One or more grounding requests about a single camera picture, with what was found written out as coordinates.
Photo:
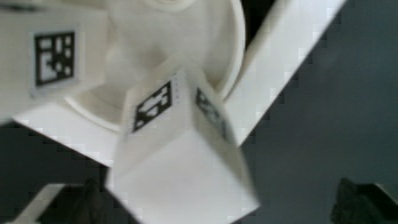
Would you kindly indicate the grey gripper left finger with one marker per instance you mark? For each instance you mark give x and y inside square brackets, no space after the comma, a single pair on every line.
[70,203]

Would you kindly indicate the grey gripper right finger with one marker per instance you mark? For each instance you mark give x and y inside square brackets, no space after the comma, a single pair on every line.
[366,203]

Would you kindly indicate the white stool leg with tag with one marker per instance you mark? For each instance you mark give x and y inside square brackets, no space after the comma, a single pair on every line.
[54,36]

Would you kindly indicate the white round stool seat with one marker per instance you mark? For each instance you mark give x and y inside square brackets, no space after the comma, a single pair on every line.
[162,28]

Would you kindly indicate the white L-shaped fence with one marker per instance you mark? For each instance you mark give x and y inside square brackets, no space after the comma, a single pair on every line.
[294,26]

